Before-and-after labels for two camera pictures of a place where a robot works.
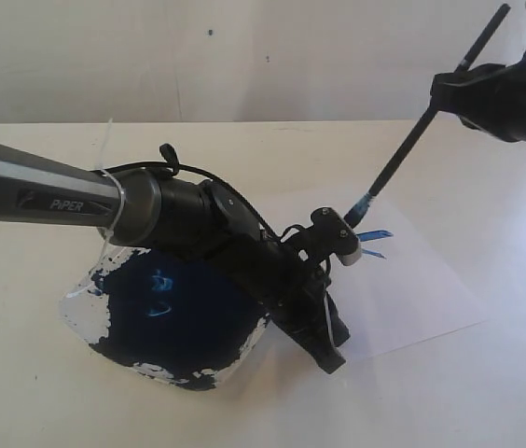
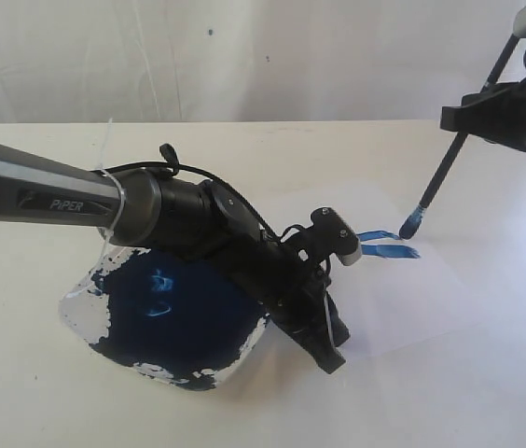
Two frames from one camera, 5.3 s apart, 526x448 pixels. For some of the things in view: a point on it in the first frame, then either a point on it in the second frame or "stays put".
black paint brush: [354, 214] → [411, 223]
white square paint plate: [181, 321] stays put
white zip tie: [105, 172] stays put
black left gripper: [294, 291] stays put
